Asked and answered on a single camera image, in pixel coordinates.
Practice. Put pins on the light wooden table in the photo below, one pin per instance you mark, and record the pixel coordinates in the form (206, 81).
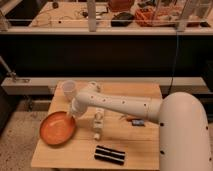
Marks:
(141, 145)

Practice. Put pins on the white plastic block toy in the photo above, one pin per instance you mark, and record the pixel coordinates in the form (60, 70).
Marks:
(98, 123)

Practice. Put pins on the metal clamp bracket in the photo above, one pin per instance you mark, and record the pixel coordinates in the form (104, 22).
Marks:
(17, 79)

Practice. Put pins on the small blue black box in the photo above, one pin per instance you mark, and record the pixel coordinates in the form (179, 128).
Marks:
(138, 122)

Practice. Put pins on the orange plastic crate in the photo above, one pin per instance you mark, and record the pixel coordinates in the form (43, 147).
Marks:
(152, 18)

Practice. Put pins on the black white striped cloth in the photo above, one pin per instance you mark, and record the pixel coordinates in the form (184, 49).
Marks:
(109, 155)

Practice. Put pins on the black bag on shelf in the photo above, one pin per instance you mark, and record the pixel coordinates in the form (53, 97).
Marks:
(122, 19)

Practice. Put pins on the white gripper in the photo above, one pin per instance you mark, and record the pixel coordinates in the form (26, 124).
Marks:
(76, 109)

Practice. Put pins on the orange ceramic bowl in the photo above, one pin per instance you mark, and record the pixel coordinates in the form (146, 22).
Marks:
(57, 128)

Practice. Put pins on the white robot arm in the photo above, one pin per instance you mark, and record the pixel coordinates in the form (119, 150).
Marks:
(184, 138)

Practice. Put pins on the clear plastic cup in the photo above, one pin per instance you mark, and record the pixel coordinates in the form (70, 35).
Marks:
(69, 89)

